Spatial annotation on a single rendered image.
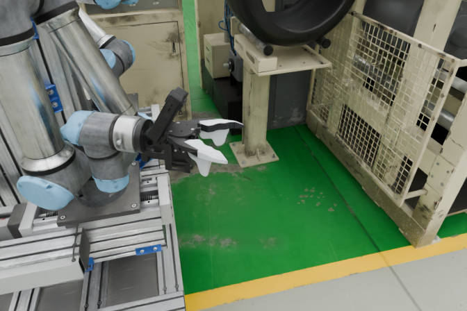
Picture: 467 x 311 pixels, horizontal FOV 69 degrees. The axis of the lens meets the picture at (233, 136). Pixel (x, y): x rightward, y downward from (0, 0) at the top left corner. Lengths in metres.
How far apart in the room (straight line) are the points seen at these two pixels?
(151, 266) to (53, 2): 1.07
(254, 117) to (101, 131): 1.48
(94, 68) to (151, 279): 0.93
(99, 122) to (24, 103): 0.15
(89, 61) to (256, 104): 1.39
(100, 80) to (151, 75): 1.41
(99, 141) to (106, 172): 0.09
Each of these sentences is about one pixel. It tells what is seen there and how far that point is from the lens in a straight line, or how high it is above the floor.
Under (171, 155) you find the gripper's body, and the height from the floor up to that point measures 1.03.
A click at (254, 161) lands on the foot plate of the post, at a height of 0.01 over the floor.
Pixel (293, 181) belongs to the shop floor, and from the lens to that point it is 2.16.
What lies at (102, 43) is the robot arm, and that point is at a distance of 1.51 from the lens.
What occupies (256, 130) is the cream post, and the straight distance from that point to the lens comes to 2.17.
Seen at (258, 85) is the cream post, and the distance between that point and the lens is 2.01.
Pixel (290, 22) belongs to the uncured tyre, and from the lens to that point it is 1.79.
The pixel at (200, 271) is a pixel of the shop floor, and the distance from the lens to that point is 1.73.
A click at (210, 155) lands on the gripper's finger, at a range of 0.60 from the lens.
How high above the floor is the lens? 1.44
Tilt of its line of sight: 35 degrees down
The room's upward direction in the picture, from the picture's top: straight up
